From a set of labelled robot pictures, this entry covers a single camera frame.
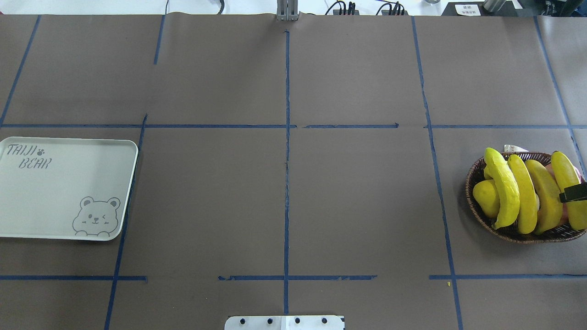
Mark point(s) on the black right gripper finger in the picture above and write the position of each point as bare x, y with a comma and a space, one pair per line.
574, 193

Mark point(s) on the yellow banana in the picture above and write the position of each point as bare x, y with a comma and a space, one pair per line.
566, 176
527, 217
507, 188
551, 209

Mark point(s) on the brown wicker basket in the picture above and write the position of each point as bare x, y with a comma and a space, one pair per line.
563, 233

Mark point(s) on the paper tag on basket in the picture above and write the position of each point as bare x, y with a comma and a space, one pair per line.
509, 148

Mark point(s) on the yellow pear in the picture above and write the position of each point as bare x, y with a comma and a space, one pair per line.
486, 195

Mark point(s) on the white bear print tray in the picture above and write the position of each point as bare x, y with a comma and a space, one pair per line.
65, 188

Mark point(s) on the aluminium frame post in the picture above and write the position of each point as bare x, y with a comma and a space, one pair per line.
287, 10

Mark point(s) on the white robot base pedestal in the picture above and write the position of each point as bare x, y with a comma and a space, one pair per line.
286, 322

